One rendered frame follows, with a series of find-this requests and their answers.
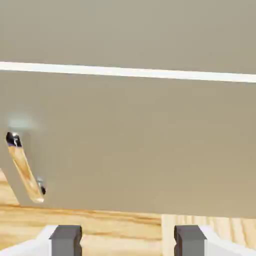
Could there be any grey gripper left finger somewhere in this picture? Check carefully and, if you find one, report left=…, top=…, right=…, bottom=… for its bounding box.
left=0, top=224, right=83, bottom=256

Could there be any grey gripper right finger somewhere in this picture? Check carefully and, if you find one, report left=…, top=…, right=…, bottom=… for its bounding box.
left=173, top=224, right=256, bottom=256

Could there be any beige cabinet door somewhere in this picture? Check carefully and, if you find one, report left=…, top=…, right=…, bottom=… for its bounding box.
left=0, top=69, right=256, bottom=219
left=0, top=0, right=256, bottom=76

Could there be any beige painted cabinet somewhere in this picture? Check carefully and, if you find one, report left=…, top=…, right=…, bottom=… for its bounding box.
left=0, top=0, right=256, bottom=219

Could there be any shiny metal door handle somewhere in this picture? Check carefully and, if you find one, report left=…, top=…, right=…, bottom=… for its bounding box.
left=5, top=131, right=47, bottom=204

